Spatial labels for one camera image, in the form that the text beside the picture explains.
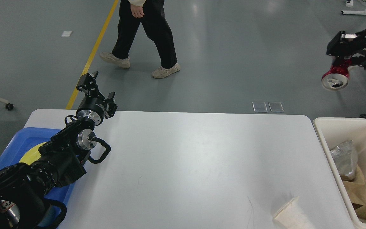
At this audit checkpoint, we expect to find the person's hand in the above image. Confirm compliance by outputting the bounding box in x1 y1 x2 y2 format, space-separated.
130 4 144 18

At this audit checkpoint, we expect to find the crushed red soda can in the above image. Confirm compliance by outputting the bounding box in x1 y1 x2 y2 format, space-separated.
321 57 352 91

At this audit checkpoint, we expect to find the beige plastic bin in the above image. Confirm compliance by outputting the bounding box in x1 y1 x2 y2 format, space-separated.
313 118 366 229

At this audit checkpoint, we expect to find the brown paper bag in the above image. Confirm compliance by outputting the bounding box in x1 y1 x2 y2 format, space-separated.
342 166 366 215

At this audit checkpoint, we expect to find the blue plastic tray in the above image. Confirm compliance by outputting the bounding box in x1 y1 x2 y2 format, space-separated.
0 127 75 205

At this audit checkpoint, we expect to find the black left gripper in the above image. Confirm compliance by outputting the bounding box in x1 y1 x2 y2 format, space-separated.
76 71 118 126

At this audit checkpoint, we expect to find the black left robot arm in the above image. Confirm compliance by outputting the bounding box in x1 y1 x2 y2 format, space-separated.
0 71 118 229

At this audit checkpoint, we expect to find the person in black trousers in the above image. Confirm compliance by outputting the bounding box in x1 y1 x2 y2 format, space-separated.
100 0 181 79

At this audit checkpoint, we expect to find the white paper cup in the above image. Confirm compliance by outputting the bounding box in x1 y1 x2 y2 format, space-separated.
273 197 316 229

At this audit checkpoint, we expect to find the aluminium foil tray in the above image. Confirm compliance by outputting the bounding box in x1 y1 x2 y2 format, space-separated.
330 140 358 181

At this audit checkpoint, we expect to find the yellow plastic plate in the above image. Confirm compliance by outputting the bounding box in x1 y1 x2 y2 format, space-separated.
19 142 46 165

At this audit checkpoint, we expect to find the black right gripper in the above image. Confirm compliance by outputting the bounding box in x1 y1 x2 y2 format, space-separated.
326 29 366 70

